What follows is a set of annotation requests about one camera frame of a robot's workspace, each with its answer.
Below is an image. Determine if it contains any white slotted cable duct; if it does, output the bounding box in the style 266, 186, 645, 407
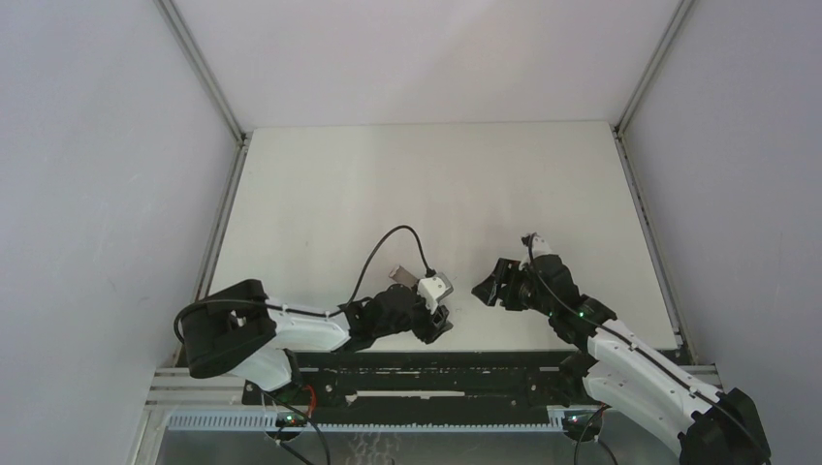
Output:
165, 410, 573, 434

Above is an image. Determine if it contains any right black camera cable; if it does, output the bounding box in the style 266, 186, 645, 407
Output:
520, 232, 772, 465

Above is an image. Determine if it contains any left black camera cable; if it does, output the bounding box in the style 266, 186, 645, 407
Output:
173, 225, 438, 345

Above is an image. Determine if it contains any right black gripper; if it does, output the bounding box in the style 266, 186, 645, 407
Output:
473, 257, 555, 317

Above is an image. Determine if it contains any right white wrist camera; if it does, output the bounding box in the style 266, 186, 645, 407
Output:
523, 232, 554, 261

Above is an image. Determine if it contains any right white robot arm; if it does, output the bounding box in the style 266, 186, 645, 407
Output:
472, 254, 772, 464

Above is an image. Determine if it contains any right green circuit board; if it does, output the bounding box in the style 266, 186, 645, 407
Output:
562, 413, 602, 432

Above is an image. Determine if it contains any black camera cable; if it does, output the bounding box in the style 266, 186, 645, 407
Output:
520, 232, 772, 465
173, 225, 438, 345

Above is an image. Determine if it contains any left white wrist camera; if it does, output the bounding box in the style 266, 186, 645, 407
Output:
417, 273, 454, 314

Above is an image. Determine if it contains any red white staple box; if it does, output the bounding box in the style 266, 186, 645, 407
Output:
389, 265, 419, 289

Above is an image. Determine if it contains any left green circuit board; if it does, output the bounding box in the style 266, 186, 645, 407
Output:
275, 413, 308, 429

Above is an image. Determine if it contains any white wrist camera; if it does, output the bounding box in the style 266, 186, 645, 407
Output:
417, 273, 454, 314
523, 232, 554, 261

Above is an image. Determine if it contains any green circuit board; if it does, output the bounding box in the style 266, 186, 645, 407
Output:
275, 413, 308, 429
562, 413, 602, 432

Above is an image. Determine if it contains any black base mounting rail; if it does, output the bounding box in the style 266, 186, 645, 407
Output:
236, 351, 595, 426

